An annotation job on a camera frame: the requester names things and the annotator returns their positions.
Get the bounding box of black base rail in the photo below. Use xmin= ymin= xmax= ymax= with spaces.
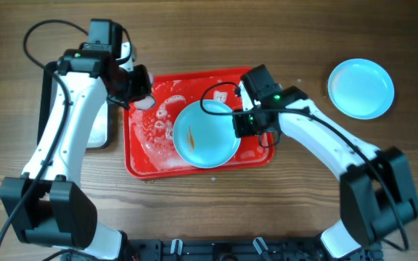
xmin=60 ymin=236 xmax=382 ymax=261

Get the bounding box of mint plate with orange stain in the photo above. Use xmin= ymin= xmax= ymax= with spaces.
xmin=173 ymin=99 xmax=241 ymax=169

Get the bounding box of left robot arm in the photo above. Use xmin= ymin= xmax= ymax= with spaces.
xmin=0 ymin=19 xmax=155 ymax=260

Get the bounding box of black metal basin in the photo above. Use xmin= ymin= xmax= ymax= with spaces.
xmin=36 ymin=71 xmax=112 ymax=150

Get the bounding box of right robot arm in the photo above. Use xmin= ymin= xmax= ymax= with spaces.
xmin=234 ymin=65 xmax=418 ymax=259

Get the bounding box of pink sponge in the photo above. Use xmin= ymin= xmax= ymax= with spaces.
xmin=134 ymin=71 xmax=157 ymax=111

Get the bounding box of red plastic tray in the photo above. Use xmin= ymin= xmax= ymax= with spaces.
xmin=123 ymin=67 xmax=274 ymax=180

